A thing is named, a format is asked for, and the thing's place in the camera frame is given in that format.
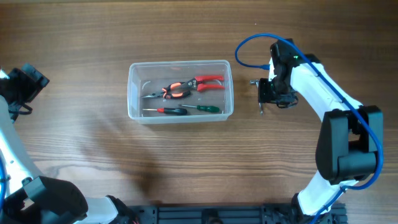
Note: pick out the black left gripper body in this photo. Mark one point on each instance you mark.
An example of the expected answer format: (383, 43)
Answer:
(21, 88)

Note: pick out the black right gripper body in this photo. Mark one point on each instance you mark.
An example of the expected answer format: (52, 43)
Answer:
(267, 91)

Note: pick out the silver L-shaped socket wrench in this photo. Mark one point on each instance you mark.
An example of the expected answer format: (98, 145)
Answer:
(256, 83)

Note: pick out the green handled screwdriver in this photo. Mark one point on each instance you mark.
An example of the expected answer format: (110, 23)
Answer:
(208, 109)

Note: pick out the red handled snips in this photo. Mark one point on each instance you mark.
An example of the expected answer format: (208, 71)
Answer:
(202, 83)

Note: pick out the orange black long-nose pliers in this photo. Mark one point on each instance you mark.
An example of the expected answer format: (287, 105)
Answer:
(174, 91)

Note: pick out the black red handled screwdriver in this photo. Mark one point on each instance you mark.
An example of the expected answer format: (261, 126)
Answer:
(171, 111)

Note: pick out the clear plastic container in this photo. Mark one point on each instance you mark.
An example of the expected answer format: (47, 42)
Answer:
(149, 77)

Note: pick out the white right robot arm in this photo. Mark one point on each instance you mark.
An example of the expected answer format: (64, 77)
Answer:
(349, 149)

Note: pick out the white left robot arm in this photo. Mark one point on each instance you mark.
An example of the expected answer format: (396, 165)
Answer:
(27, 196)

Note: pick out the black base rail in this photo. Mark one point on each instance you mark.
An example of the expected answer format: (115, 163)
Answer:
(263, 214)

